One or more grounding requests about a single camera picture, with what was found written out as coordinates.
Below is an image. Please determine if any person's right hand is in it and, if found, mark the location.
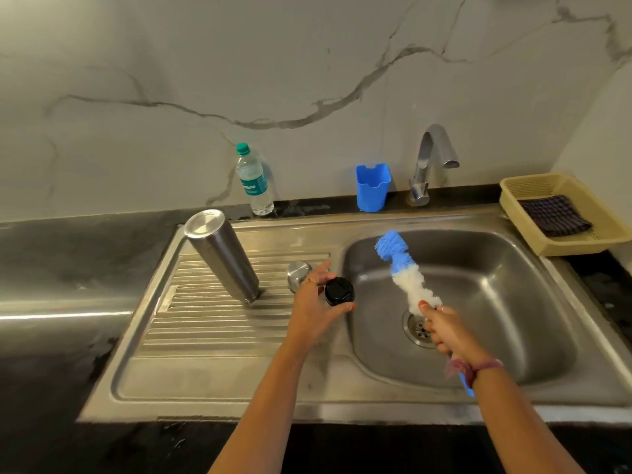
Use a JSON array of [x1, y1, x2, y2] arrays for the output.
[[418, 300, 494, 371]]

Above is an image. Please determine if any person's left hand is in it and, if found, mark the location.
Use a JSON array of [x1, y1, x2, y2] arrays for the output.
[[284, 259, 356, 359]]

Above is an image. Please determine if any black stopper lid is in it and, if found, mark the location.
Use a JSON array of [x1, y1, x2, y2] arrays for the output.
[[323, 276, 356, 307]]

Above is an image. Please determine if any steel cup cap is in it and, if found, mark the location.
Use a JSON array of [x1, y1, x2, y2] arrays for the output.
[[286, 261, 313, 294]]

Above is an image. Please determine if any blue white bottle brush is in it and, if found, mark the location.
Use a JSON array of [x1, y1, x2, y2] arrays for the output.
[[374, 229, 476, 399]]

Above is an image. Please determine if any stainless steel flask body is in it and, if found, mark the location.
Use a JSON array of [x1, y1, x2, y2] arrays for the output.
[[183, 208, 263, 307]]

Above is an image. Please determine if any person's right forearm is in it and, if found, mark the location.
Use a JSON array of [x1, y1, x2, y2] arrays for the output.
[[471, 362, 586, 474]]

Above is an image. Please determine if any person's left forearm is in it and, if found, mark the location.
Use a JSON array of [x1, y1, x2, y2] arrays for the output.
[[207, 342, 309, 474]]

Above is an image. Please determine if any clear plastic water bottle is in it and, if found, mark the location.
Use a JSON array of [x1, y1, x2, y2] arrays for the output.
[[234, 142, 275, 217]]

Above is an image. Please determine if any stainless steel sink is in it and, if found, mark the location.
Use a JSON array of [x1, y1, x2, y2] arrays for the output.
[[76, 204, 632, 425]]

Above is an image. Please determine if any blue plastic brush holder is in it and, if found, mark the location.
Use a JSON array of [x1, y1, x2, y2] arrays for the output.
[[355, 163, 392, 213]]

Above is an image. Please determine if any dark checked cloth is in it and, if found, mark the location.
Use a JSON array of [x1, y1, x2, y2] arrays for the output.
[[517, 194, 593, 238]]

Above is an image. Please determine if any yellow plastic basket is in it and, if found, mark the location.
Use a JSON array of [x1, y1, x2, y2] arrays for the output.
[[499, 172, 632, 258]]

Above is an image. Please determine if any chrome faucet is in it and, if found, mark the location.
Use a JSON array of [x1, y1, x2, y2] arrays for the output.
[[408, 124, 461, 207]]

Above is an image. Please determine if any pink thread bracelet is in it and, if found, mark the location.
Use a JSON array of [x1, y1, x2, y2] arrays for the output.
[[444, 357, 504, 390]]

